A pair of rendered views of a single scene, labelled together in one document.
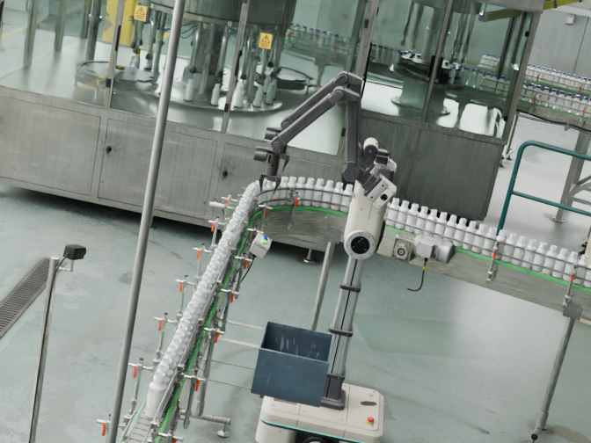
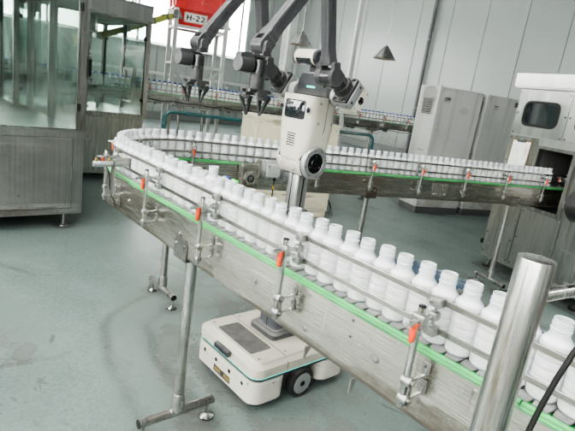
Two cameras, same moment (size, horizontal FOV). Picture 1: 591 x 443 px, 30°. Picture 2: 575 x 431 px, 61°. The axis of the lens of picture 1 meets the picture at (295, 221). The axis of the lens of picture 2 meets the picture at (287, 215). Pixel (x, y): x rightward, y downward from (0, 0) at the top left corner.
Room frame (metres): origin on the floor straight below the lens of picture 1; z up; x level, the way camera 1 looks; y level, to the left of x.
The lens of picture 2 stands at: (3.68, 1.32, 1.50)
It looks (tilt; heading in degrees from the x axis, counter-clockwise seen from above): 14 degrees down; 316
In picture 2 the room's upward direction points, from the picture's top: 8 degrees clockwise
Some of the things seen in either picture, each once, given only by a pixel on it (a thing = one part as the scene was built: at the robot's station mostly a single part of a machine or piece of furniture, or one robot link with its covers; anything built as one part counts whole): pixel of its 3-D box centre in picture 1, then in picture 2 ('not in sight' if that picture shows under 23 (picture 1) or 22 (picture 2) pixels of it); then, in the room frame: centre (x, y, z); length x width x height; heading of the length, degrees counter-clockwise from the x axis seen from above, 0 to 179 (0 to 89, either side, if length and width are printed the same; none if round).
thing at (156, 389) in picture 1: (156, 395); not in sight; (3.49, 0.36, 1.08); 0.06 x 0.06 x 0.17
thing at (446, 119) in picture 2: not in sight; (438, 150); (7.65, -5.50, 0.96); 0.82 x 0.50 x 1.91; 70
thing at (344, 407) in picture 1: (322, 402); (273, 333); (5.38, -0.34, 0.24); 0.68 x 0.53 x 0.41; 88
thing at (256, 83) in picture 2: (272, 170); (256, 83); (5.16, 0.16, 1.51); 0.10 x 0.07 x 0.07; 87
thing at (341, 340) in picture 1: (333, 360); not in sight; (5.38, -0.35, 0.49); 0.13 x 0.13 x 0.40; 88
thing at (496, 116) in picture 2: not in sight; (483, 155); (7.35, -6.35, 0.96); 0.82 x 0.50 x 1.91; 70
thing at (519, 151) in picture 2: not in sight; (518, 155); (5.68, -3.60, 1.22); 0.23 x 0.04 x 0.32; 160
